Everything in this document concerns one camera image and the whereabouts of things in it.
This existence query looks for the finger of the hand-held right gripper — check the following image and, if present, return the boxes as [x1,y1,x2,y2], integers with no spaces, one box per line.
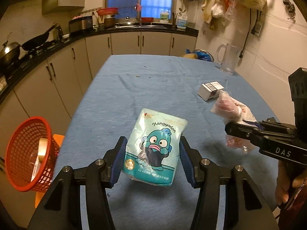
[242,117,279,129]
[225,121,264,147]

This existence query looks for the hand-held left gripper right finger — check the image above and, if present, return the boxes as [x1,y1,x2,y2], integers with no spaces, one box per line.
[180,136,280,230]

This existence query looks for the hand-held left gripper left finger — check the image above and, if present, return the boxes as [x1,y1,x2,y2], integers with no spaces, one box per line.
[29,136,128,230]

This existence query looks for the clear plastic bag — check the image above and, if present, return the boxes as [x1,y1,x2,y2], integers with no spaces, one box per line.
[210,90,257,154]

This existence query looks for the teal tissue packet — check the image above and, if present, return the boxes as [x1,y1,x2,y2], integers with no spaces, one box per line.
[120,108,188,187]

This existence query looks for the red plastic basket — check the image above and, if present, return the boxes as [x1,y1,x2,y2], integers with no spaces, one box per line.
[4,117,60,192]

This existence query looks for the person's right forearm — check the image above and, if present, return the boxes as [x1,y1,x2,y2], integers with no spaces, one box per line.
[278,187,307,230]

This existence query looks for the person's right hand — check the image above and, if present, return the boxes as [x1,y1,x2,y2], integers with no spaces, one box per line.
[275,159,307,206]

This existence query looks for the small white cigarette box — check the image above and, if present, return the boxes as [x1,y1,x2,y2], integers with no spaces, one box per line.
[198,82,224,101]

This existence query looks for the orange stool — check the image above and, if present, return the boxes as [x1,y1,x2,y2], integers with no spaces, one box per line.
[35,134,65,208]

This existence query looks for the glass pitcher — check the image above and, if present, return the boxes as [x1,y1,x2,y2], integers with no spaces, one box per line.
[216,43,242,75]

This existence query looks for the blue table cloth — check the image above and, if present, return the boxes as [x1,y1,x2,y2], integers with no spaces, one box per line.
[54,54,280,230]

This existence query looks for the blue yellow bag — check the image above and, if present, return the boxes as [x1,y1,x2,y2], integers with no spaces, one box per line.
[181,49,214,63]

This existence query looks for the beige lower kitchen cabinets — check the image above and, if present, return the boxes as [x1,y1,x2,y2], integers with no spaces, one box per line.
[0,30,198,149]

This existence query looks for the white orange hanging bags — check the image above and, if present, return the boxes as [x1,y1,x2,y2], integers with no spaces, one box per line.
[203,0,237,30]

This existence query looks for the black kitchen countertop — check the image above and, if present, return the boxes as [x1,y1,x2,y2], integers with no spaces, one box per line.
[0,24,199,103]

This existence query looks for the chopstick holder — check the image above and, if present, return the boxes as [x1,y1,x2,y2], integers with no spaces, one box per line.
[92,12,106,30]

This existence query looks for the glass pan lid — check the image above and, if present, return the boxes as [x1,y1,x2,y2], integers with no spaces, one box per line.
[115,17,135,27]

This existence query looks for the green white detergent bottle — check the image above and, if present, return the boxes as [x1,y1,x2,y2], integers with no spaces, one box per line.
[159,10,171,24]

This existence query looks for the metal pot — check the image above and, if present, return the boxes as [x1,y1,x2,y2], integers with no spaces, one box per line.
[104,16,117,28]

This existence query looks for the steel kettle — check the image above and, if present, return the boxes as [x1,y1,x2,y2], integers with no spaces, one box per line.
[54,25,65,40]

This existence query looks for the black frying pan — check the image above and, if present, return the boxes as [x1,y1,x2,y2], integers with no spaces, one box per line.
[21,24,57,51]

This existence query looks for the red basin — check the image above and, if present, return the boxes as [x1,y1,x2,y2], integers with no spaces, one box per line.
[97,8,119,16]

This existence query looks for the faucet with pink cloth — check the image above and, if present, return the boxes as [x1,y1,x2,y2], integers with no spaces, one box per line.
[135,3,142,27]

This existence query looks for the steel wok with lid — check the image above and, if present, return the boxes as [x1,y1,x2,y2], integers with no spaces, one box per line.
[0,32,21,64]

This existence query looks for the black power cable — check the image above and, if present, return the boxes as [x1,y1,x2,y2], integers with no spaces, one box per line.
[239,7,261,58]

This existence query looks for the metal wall hooks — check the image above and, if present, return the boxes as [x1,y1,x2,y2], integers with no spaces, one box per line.
[279,0,296,23]

